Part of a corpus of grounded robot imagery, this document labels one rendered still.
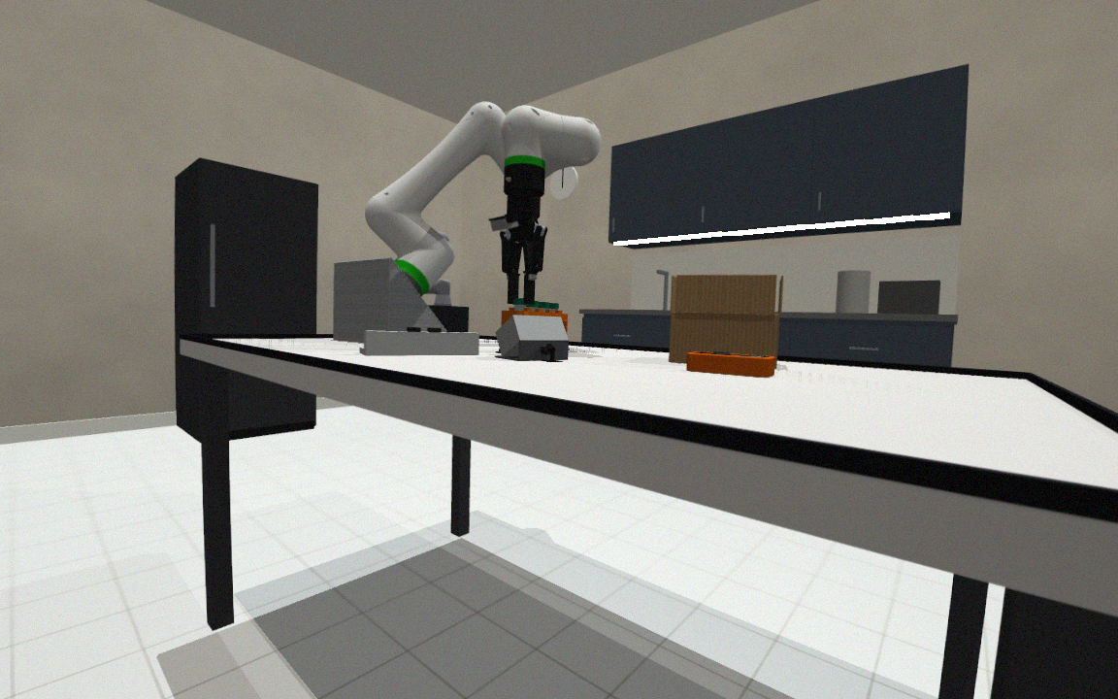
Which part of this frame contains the orange digital multimeter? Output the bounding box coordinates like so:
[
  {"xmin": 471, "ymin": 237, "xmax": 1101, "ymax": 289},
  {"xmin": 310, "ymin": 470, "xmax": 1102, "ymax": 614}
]
[{"xmin": 686, "ymin": 351, "xmax": 775, "ymax": 378}]

